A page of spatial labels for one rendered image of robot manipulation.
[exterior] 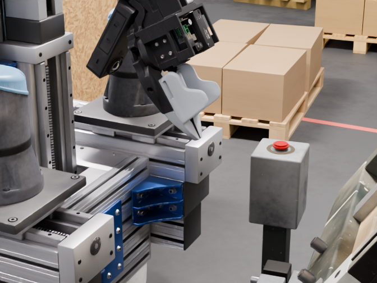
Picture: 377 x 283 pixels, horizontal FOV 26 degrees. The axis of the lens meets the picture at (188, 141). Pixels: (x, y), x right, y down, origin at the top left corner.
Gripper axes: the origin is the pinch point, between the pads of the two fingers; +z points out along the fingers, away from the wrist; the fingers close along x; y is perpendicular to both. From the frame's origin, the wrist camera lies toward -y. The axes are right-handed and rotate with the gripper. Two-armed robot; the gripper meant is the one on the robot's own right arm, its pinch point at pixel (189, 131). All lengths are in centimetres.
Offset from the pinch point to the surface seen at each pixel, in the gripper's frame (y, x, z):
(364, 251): 4.1, 24.3, 30.4
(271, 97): -137, 302, 47
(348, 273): 0.4, 23.5, 33.0
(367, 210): -11, 66, 39
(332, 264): -12, 45, 40
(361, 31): -146, 498, 55
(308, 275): -18, 44, 41
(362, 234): -10, 57, 40
